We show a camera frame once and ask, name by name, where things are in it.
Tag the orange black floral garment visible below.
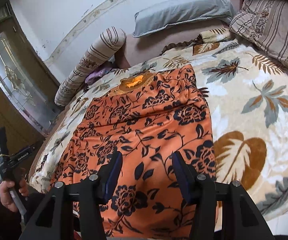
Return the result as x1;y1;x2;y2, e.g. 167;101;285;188
51;65;216;239

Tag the person left hand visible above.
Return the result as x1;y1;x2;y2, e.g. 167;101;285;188
0;178;29;212

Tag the wooden door with glass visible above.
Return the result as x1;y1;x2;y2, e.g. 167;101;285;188
0;0;61;181

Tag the cream leaf pattern blanket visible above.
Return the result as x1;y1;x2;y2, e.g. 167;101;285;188
30;35;288;220

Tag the purple cloth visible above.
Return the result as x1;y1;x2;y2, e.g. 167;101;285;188
85;66;112;85

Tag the brown bed sheet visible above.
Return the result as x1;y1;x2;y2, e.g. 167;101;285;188
115;1;239;69

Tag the striped beige bolster pillow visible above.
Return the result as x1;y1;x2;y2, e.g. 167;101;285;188
55;27;127;107

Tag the striped beige folded quilt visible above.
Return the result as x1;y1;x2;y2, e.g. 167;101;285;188
229;0;288;68

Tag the grey pillow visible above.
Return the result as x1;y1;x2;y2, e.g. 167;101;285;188
133;0;237;38

